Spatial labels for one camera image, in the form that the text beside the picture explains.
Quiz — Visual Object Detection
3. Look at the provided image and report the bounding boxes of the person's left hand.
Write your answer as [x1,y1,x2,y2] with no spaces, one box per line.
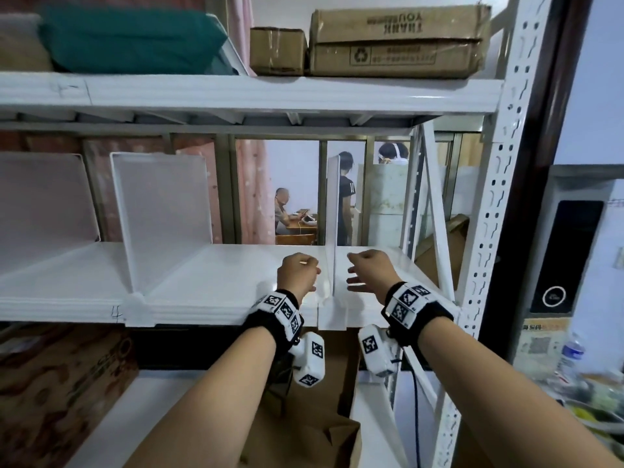
[276,252,322,306]

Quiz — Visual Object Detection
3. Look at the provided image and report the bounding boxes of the person's right hand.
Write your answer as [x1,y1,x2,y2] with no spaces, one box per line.
[346,249,403,306]

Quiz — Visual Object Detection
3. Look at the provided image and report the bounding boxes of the white plastic divider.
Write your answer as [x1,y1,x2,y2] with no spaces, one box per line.
[109,151,214,327]
[0,151,102,278]
[317,154,350,332]

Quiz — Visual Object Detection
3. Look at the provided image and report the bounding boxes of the white metal shelving rack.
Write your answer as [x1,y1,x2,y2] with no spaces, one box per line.
[0,0,554,468]

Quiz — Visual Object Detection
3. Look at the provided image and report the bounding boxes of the person's left forearm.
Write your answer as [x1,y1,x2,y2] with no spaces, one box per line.
[124,326,279,468]

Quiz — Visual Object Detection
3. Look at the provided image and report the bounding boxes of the person's right forearm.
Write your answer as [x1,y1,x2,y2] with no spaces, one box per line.
[417,316,624,468]

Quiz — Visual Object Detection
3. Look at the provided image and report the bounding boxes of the open brown box lower shelf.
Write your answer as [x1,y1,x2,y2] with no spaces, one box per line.
[237,389,364,468]

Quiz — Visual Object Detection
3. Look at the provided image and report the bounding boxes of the wooden table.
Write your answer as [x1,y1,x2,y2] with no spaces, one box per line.
[275,216,320,247]

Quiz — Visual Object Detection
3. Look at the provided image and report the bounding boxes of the black wristband with markers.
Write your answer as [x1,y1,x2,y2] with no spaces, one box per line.
[242,289,305,356]
[382,281,455,348]

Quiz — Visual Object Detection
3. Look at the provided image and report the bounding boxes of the white foam boxes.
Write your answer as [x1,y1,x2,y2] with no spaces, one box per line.
[354,162,415,247]

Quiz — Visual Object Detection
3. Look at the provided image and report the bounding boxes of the leaning brown cardboard box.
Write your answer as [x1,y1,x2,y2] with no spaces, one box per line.
[413,214,471,288]

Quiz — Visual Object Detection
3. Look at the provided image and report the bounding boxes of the pink dotted curtain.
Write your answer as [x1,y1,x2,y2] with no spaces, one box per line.
[0,0,276,245]

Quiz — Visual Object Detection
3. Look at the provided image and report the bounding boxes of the steel framed glass partition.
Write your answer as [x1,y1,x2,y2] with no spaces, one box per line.
[0,121,484,247]

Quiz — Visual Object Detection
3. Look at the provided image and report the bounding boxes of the white kiosk with black panel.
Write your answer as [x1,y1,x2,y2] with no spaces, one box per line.
[506,162,624,381]

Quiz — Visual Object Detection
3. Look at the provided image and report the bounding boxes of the clear water bottle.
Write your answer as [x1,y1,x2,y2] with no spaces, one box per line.
[558,331,586,381]

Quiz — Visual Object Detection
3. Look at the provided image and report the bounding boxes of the small taped cardboard box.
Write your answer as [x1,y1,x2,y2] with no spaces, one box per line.
[249,26,309,77]

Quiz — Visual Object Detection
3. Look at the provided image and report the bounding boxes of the large printed cardboard box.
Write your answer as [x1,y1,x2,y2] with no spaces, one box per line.
[308,4,492,79]

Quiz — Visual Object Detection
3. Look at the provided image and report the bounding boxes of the red printed cardboard box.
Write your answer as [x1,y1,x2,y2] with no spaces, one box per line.
[0,324,140,468]

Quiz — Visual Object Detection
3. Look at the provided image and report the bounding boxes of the green plastic package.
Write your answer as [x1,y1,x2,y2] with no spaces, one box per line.
[38,6,237,76]

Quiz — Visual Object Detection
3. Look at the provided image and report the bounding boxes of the small handwritten cardboard box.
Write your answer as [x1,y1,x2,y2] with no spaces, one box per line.
[0,14,55,73]

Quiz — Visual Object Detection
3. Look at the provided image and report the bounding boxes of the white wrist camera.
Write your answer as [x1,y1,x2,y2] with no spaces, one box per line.
[288,331,326,388]
[358,324,400,378]

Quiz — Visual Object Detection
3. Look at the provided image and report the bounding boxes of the black camera cable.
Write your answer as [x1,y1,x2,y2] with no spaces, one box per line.
[402,357,423,468]

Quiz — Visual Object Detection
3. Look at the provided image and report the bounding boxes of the dark wooden frame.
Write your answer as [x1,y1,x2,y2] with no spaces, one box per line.
[480,0,595,361]

